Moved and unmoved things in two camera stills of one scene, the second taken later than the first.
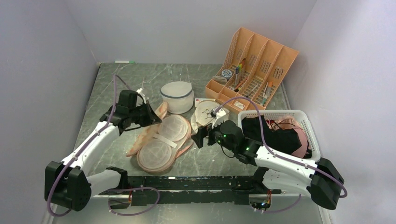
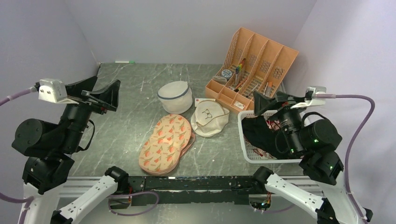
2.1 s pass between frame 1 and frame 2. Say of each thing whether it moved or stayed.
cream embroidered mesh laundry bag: stayed
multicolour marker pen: stayed
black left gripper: moved
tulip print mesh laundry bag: moved
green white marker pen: stayed
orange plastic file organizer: stayed
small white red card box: stayed
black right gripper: moved
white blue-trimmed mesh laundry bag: stayed
